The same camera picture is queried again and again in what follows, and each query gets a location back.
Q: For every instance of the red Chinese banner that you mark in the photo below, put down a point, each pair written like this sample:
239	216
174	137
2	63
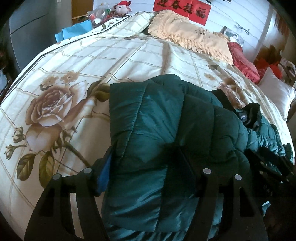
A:
196	11

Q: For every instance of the wooden chair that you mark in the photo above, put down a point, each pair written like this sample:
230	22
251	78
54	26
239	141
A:
287	69

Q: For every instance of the pig plush toy red hat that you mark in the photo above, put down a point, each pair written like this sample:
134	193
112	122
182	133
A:
122	8

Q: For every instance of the grey refrigerator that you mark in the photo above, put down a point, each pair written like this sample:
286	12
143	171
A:
31	29

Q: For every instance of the red heart-shaped cushion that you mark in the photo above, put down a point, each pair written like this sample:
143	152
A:
247	68

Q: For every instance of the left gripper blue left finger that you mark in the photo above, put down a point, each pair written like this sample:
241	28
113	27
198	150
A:
103	176

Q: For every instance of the peach ruffled pillow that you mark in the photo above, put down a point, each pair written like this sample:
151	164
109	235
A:
168	25

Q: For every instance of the framed photo on headboard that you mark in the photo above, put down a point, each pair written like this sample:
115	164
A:
233	36

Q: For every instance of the dark green quilted jacket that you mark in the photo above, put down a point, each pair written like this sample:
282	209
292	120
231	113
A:
164	132

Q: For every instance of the floral cream bed quilt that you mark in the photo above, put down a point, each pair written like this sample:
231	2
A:
55	117

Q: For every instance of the white satin pillow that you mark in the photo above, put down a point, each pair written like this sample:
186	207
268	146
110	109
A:
281	94

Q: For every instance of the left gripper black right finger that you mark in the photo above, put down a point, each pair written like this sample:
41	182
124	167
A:
202	220

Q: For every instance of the blue paper bag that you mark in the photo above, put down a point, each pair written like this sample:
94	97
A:
74	30

